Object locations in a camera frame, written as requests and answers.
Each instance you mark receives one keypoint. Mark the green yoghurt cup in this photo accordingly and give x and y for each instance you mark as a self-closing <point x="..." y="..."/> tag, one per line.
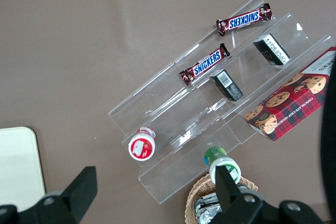
<point x="214" y="155"/>

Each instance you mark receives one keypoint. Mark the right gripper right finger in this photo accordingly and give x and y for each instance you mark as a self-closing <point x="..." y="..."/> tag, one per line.
<point x="225" y="190"/>

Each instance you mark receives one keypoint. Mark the Snickers chocolate bar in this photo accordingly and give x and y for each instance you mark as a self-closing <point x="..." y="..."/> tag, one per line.
<point x="244" y="19"/>
<point x="206" y="64"/>

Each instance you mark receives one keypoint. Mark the red tartan cookie box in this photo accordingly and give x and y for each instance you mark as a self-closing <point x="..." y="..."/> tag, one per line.
<point x="288" y="108"/>

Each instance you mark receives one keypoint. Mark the red yoghurt cup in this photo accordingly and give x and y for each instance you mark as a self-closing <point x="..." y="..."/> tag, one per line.
<point x="141" y="148"/>

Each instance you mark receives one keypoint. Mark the cream plastic tray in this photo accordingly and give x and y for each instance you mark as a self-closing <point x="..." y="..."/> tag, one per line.
<point x="18" y="166"/>

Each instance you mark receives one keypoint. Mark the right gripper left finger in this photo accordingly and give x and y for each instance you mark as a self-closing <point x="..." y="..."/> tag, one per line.
<point x="78" y="192"/>

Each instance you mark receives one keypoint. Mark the clear acrylic stepped shelf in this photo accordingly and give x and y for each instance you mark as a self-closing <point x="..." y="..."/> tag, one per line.
<point x="183" y="119"/>

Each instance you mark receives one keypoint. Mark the oval light wicker basket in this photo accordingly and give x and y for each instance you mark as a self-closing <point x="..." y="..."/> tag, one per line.
<point x="193" y="197"/>

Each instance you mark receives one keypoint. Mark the small black box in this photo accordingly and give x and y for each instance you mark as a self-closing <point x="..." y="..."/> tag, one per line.
<point x="227" y="85"/>
<point x="271" y="49"/>

